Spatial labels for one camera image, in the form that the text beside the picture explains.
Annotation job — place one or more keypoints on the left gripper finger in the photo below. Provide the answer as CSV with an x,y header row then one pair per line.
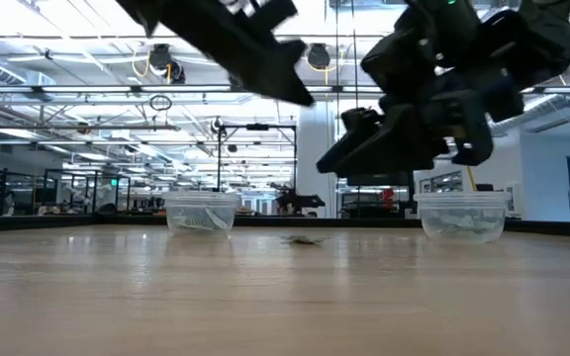
x,y
275,74

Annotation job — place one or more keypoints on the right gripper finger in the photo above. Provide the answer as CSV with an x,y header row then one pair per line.
x,y
399,148
339,151

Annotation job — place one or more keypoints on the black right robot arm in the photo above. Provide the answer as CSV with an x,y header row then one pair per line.
x,y
512,44

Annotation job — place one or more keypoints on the black background robot arm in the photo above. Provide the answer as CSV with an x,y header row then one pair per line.
x,y
297,202

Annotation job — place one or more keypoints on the white pillar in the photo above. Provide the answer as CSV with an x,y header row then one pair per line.
x,y
310,138

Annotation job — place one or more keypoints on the clear plastic bin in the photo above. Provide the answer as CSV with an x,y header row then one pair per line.
x,y
176,205
500,207

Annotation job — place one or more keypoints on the black frame rig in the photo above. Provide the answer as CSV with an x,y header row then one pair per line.
x,y
257,127

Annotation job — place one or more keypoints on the black cage frame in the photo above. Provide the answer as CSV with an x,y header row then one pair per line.
x,y
95,193

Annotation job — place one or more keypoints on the black table frame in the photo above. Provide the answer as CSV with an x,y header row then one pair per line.
x,y
42,223

